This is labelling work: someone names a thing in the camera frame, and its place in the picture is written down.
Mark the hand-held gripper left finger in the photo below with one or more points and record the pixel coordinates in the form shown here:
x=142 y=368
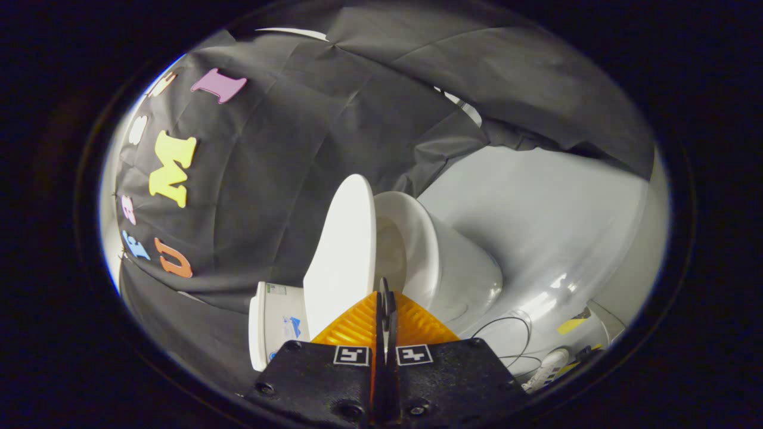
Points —
x=316 y=381

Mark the white toilet lid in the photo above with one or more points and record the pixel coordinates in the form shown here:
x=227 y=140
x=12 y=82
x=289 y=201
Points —
x=343 y=256

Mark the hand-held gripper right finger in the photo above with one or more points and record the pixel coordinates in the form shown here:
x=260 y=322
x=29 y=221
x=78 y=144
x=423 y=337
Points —
x=453 y=381

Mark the black backdrop cloth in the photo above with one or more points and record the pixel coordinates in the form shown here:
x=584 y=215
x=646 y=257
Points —
x=286 y=149

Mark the yellow tape piece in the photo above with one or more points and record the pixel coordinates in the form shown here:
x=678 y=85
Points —
x=571 y=326

